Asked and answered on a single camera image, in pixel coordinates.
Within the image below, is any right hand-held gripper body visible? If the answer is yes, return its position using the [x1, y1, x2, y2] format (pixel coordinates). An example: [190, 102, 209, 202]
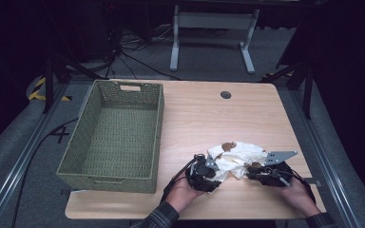
[250, 150, 299, 188]

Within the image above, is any bundle of black cables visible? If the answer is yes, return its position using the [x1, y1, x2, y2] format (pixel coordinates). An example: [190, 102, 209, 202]
[103, 23, 183, 82]

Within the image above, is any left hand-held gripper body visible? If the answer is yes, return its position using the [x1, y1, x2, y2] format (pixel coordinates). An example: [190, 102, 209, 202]
[184, 153, 222, 193]

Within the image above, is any person's left hand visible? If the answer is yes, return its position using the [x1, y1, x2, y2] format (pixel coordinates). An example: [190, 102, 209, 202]
[165, 178, 205, 214]

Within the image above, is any metal floor rail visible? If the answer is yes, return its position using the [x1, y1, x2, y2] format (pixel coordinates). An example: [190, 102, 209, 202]
[288, 88, 364, 228]
[0, 81, 69, 228]

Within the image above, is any yellow and black floor tape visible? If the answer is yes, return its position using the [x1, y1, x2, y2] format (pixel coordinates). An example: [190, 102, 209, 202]
[28, 76, 73, 103]

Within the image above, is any person's right hand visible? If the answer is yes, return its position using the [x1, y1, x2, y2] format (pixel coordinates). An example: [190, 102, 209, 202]
[279, 176, 321, 219]

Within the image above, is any grey metal desk frame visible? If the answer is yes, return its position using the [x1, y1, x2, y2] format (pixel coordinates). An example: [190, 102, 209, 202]
[169, 4, 260, 75]

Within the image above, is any right hand-held gripper black cable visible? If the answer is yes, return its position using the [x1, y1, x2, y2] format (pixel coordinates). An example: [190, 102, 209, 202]
[293, 170, 317, 204]

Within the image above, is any white cloth with brown patches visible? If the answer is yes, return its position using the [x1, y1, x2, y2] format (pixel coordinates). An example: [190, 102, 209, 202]
[206, 141, 269, 184]

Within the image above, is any black tripod stand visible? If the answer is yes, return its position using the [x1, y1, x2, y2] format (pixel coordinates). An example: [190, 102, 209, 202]
[260, 58, 315, 121]
[42, 51, 104, 115]

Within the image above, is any green woven basket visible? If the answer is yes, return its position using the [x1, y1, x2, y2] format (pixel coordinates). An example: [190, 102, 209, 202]
[56, 79, 165, 195]

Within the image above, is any black floor cable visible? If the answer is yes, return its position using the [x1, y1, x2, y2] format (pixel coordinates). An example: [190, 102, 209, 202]
[10, 117, 80, 228]

